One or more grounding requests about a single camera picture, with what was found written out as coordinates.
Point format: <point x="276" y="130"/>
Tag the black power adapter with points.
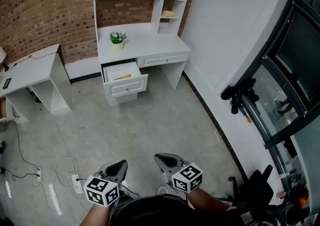
<point x="2" y="147"/>

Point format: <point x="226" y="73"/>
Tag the plain white side desk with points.
<point x="27" y="70"/>

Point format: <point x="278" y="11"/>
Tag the black window frame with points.
<point x="277" y="137"/>

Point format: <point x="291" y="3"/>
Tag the green plant in cream pot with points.
<point x="117" y="45"/>

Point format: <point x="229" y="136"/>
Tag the large white power strip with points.
<point x="77" y="183"/>

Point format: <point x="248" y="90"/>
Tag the small closed white drawer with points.
<point x="122" y="98"/>

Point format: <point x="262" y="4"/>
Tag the brass padlock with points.
<point x="249" y="120"/>

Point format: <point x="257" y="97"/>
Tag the black office chair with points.
<point x="257" y="187"/>

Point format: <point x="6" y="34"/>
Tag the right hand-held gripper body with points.
<point x="187" y="177"/>

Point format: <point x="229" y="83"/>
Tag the person's black clothing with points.
<point x="162" y="212"/>

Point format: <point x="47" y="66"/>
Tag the person's left forearm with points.
<point x="96" y="216"/>

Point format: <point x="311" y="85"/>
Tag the black and orange bag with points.
<point x="295" y="207"/>

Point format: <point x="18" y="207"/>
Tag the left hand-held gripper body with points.
<point x="101" y="191"/>

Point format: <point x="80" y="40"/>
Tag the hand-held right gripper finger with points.
<point x="163" y="166"/>
<point x="172" y="160"/>

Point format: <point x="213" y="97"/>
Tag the black tablet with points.
<point x="7" y="83"/>

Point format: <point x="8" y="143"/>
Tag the white shade lamp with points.
<point x="2" y="55"/>

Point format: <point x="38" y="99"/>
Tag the small white power strip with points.
<point x="39" y="173"/>

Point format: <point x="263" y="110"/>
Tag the person's right forearm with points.
<point x="207" y="200"/>

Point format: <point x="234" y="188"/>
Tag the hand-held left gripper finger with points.
<point x="111" y="167"/>
<point x="121" y="173"/>

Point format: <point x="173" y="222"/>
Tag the white desk with hutch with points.
<point x="155" y="42"/>

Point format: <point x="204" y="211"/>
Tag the person's right shoe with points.
<point x="159" y="190"/>

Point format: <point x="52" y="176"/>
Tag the pale yellow cloth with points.
<point x="168" y="13"/>

